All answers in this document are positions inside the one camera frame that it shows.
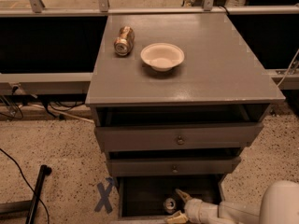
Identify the grey bottom drawer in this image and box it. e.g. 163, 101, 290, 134
115, 174, 226, 220

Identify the grey drawer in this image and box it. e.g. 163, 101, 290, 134
115, 174, 226, 220
107, 148, 241, 176
95, 105, 267, 153

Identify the grey top drawer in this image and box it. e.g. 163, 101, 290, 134
95, 105, 267, 153

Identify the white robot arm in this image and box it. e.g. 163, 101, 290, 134
165, 180, 299, 224

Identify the grey lower wall ledge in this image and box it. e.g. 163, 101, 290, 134
0, 73, 92, 95

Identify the grey metal railing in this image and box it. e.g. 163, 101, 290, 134
0, 0, 299, 18

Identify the grey middle drawer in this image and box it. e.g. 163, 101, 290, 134
107, 148, 241, 176

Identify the blue tape cross mark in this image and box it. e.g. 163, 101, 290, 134
94, 177, 114, 214

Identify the black metal stand leg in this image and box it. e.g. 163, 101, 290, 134
0, 164, 51, 224

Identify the bundle of cables under ledge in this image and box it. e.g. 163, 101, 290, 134
0, 83, 95, 124

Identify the grey wooden drawer cabinet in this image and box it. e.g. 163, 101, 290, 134
85, 13, 286, 224

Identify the black floor cable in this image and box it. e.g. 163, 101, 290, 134
0, 147, 50, 224

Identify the white paper bowl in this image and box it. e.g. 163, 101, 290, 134
140, 43, 185, 72

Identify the orange soda can lying down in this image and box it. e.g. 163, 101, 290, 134
114, 26, 135, 56

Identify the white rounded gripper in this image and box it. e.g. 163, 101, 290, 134
165, 189, 221, 224

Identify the white cable at right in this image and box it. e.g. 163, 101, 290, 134
276, 49, 299, 89

